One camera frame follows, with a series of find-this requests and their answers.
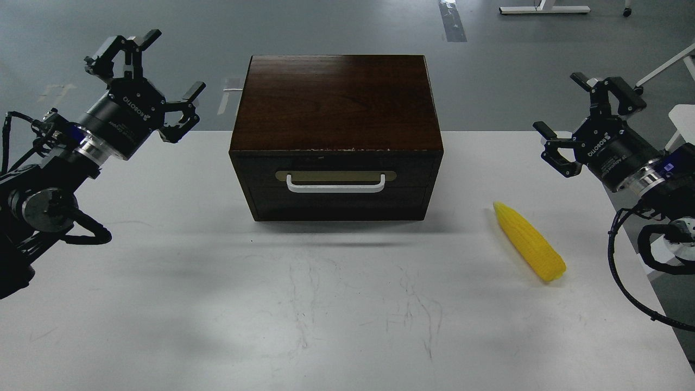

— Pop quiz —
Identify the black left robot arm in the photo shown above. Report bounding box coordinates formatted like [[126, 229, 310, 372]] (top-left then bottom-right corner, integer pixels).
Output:
[[1, 29, 205, 299]]

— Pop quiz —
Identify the yellow corn cob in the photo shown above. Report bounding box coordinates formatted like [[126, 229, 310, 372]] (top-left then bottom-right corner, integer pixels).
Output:
[[493, 201, 566, 282]]

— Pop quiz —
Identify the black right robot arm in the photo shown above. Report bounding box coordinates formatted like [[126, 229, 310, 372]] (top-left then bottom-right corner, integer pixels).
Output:
[[533, 72, 694, 332]]

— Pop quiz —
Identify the dark wooden drawer cabinet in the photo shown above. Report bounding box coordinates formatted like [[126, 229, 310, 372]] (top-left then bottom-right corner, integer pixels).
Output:
[[229, 54, 445, 223]]

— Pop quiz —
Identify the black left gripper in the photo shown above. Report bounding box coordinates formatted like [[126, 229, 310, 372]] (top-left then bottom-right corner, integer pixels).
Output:
[[77, 29, 206, 160]]

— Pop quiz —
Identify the white table leg base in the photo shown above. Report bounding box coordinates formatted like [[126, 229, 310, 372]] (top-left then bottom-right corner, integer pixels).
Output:
[[498, 1, 591, 15]]

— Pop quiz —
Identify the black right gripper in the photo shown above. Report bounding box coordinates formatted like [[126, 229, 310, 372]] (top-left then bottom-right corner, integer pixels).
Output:
[[532, 72, 664, 193]]

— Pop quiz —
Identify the grey floor tape strip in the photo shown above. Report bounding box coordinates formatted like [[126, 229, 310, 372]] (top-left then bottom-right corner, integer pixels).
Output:
[[437, 0, 467, 43]]

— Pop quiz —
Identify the white rolling chair frame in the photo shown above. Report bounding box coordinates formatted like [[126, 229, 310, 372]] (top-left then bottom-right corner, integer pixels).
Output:
[[635, 43, 695, 153]]

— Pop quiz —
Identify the wooden drawer with white handle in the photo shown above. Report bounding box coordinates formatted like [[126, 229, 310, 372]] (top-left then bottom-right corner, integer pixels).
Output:
[[234, 154, 441, 221]]

